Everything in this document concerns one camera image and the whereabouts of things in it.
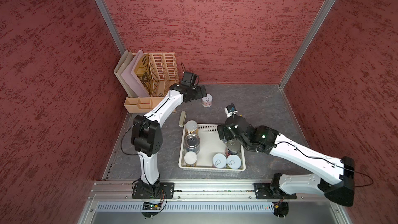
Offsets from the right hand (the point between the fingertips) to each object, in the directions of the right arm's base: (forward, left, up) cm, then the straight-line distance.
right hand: (226, 128), depth 74 cm
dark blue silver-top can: (-3, +17, -9) cm, 20 cm away
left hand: (+23, +13, -3) cm, 27 cm away
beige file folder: (+39, +59, +11) cm, 71 cm away
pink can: (+29, +9, -15) cm, 33 cm away
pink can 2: (-11, +4, -14) cm, 18 cm away
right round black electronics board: (-31, -23, -19) cm, 44 cm away
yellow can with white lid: (+4, +18, -6) cm, 19 cm away
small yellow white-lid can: (-10, +19, -13) cm, 25 cm away
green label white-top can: (-12, -4, -14) cm, 19 cm away
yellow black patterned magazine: (+42, +50, +1) cm, 65 cm away
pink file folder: (+31, +55, +5) cm, 63 cm away
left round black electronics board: (-29, +39, -22) cm, 53 cm away
